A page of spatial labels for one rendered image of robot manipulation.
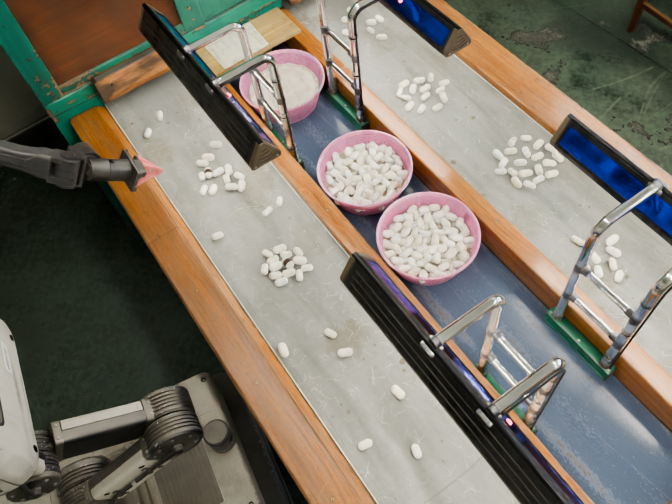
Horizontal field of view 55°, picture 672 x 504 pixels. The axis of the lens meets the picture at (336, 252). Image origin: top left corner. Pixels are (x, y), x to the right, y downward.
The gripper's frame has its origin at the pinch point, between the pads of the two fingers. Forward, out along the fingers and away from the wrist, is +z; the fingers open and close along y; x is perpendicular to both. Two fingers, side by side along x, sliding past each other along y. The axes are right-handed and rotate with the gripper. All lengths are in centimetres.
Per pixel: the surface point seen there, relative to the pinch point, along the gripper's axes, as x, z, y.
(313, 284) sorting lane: 0, 22, -47
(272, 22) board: -30, 51, 42
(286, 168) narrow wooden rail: -10.9, 30.6, -12.1
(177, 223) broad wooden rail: 10.6, 4.6, -9.5
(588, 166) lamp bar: -60, 46, -75
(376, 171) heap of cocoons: -22, 48, -27
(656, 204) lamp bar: -63, 46, -90
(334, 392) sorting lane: 7, 14, -74
